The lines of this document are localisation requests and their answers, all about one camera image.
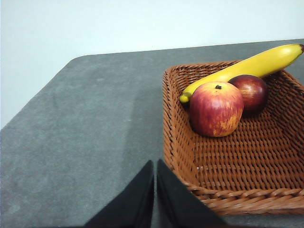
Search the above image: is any brown wicker basket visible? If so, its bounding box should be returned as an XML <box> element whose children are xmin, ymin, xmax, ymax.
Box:
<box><xmin>162</xmin><ymin>60</ymin><xmax>304</xmax><ymax>217</ymax></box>

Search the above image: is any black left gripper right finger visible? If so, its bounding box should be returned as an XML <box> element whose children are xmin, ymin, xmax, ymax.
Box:
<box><xmin>156</xmin><ymin>158</ymin><xmax>229</xmax><ymax>228</ymax></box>

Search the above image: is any dark red plum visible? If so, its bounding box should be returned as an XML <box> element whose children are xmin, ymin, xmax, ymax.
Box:
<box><xmin>228</xmin><ymin>74</ymin><xmax>268</xmax><ymax>114</ymax></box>

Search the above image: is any yellow banana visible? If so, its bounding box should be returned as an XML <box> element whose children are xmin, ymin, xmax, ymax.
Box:
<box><xmin>179</xmin><ymin>43</ymin><xmax>304</xmax><ymax>104</ymax></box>

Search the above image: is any red yellow apple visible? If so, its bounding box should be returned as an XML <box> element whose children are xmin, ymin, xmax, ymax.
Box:
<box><xmin>189</xmin><ymin>81</ymin><xmax>245</xmax><ymax>138</ymax></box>

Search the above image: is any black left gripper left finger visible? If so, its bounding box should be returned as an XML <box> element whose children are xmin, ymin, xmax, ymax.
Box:
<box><xmin>83</xmin><ymin>160</ymin><xmax>155</xmax><ymax>228</ymax></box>

